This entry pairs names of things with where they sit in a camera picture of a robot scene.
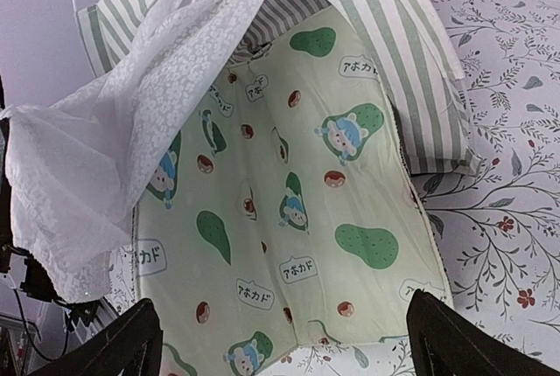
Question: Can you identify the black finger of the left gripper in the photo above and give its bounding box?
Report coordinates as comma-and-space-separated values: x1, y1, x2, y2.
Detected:
0, 73, 14, 276

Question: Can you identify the green patterned cushion mat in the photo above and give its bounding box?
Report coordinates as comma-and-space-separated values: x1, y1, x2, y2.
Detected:
136, 8, 451, 375

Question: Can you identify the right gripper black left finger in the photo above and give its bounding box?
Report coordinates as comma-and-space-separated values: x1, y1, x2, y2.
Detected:
32, 298, 163, 376

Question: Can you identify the white tent pole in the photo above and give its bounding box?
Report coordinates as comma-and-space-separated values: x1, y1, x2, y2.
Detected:
71, 0, 102, 77

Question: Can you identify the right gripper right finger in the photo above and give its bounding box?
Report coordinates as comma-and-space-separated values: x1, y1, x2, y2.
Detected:
406, 289, 551, 376

